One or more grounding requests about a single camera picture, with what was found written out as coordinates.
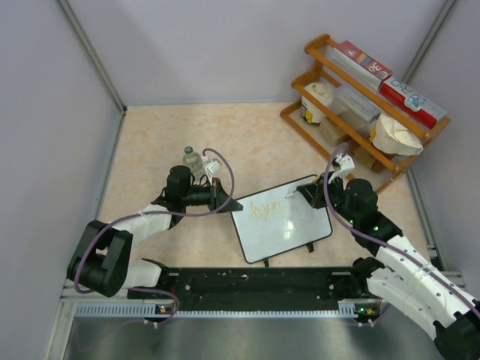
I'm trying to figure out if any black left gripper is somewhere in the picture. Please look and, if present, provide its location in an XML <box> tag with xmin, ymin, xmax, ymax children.
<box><xmin>181</xmin><ymin>177</ymin><xmax>242</xmax><ymax>214</ymax></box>

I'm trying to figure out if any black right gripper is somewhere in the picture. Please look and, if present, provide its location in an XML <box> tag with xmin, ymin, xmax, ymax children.
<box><xmin>298</xmin><ymin>170</ymin><xmax>359</xmax><ymax>225</ymax></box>

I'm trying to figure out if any yellow capped white marker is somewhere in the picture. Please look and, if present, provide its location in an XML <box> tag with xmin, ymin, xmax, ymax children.
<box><xmin>285</xmin><ymin>175</ymin><xmax>320</xmax><ymax>199</ymax></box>

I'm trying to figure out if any white whiteboard black frame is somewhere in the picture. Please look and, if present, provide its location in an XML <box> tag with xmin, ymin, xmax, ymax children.
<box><xmin>231</xmin><ymin>174</ymin><xmax>333</xmax><ymax>264</ymax></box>

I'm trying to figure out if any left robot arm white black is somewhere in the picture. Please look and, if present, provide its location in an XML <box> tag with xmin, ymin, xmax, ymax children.
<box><xmin>67</xmin><ymin>165</ymin><xmax>243</xmax><ymax>298</ymax></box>

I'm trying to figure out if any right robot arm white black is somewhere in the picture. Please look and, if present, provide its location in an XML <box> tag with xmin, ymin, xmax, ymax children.
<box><xmin>293</xmin><ymin>175</ymin><xmax>479</xmax><ymax>359</ymax></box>

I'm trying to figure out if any clear glass bottle green cap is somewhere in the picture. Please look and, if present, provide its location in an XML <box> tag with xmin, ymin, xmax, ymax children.
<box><xmin>182</xmin><ymin>146</ymin><xmax>203</xmax><ymax>179</ymax></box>

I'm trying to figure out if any brown block on shelf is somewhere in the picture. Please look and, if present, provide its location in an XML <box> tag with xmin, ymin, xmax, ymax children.
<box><xmin>349</xmin><ymin>139</ymin><xmax>385</xmax><ymax>173</ymax></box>

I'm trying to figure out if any tan sponge block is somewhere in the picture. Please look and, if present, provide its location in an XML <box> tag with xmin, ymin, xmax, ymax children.
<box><xmin>319</xmin><ymin>118</ymin><xmax>350</xmax><ymax>146</ymax></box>

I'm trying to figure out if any white cup paper cover left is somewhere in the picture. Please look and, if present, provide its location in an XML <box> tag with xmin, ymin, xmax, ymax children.
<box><xmin>300</xmin><ymin>81</ymin><xmax>336</xmax><ymax>128</ymax></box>

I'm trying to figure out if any white cup paper cover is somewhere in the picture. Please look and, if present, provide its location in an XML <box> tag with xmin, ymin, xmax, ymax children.
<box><xmin>370</xmin><ymin>112</ymin><xmax>424</xmax><ymax>156</ymax></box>
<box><xmin>300</xmin><ymin>81</ymin><xmax>336</xmax><ymax>128</ymax></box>

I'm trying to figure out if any orange wooden shelf rack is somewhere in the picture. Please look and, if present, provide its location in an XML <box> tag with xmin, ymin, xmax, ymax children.
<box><xmin>280</xmin><ymin>34</ymin><xmax>450</xmax><ymax>193</ymax></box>

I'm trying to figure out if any white cup paper cover right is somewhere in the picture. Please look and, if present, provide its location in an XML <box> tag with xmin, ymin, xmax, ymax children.
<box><xmin>370</xmin><ymin>112</ymin><xmax>424</xmax><ymax>156</ymax></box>

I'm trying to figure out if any grey white box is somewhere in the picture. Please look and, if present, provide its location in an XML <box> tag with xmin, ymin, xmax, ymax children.
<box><xmin>331</xmin><ymin>85</ymin><xmax>380</xmax><ymax>125</ymax></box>

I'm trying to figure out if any red white foil box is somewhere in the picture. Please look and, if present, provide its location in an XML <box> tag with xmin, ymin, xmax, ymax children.
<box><xmin>331</xmin><ymin>40</ymin><xmax>393</xmax><ymax>91</ymax></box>

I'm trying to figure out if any red white wrap box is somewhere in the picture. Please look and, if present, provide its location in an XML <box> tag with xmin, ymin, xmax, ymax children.
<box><xmin>379</xmin><ymin>76</ymin><xmax>448</xmax><ymax>130</ymax></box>

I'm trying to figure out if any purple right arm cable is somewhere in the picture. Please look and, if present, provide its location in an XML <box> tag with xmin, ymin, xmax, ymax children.
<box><xmin>322</xmin><ymin>142</ymin><xmax>480</xmax><ymax>320</ymax></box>

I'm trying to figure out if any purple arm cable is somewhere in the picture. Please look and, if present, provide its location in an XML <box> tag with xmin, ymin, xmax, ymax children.
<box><xmin>73</xmin><ymin>148</ymin><xmax>236</xmax><ymax>323</ymax></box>
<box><xmin>322</xmin><ymin>142</ymin><xmax>480</xmax><ymax>320</ymax></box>

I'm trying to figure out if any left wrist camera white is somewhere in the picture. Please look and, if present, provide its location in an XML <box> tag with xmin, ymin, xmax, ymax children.
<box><xmin>202</xmin><ymin>155</ymin><xmax>222</xmax><ymax>179</ymax></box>

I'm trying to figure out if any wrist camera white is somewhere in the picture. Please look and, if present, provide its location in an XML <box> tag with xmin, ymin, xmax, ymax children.
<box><xmin>202</xmin><ymin>155</ymin><xmax>222</xmax><ymax>179</ymax></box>
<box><xmin>328</xmin><ymin>154</ymin><xmax>356</xmax><ymax>185</ymax></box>

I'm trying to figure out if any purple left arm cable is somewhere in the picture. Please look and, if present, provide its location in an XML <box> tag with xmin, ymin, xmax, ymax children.
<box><xmin>73</xmin><ymin>148</ymin><xmax>236</xmax><ymax>323</ymax></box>

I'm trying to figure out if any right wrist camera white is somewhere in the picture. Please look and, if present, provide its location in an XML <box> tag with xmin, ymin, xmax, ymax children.
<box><xmin>328</xmin><ymin>154</ymin><xmax>356</xmax><ymax>185</ymax></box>

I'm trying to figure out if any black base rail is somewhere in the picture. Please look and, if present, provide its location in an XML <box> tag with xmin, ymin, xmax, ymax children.
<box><xmin>127</xmin><ymin>267</ymin><xmax>381</xmax><ymax>314</ymax></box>

